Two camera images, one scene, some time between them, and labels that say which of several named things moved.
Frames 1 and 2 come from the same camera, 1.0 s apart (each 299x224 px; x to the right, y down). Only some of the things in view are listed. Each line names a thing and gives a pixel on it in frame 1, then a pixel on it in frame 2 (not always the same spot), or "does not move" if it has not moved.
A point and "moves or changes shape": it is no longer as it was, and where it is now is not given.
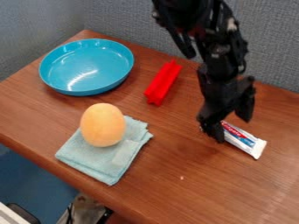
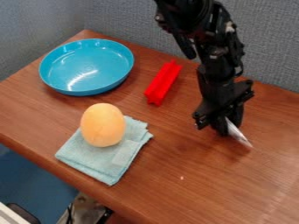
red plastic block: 153,91 does not move
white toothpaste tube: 243,140 moves or changes shape
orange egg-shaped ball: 102,126 does not move
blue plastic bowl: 86,66 does not move
